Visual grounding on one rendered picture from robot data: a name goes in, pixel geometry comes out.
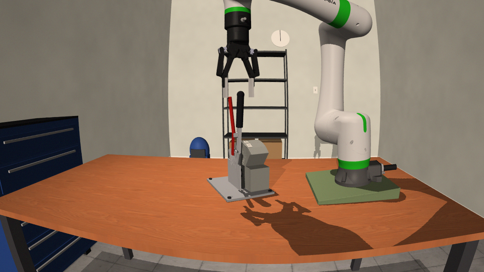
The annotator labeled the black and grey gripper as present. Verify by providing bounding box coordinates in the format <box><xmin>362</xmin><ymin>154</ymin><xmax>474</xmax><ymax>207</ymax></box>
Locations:
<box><xmin>216</xmin><ymin>27</ymin><xmax>260</xmax><ymax>98</ymax></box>

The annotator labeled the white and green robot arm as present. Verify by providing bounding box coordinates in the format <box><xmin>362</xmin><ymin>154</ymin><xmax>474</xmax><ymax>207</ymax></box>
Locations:
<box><xmin>223</xmin><ymin>0</ymin><xmax>397</xmax><ymax>187</ymax></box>

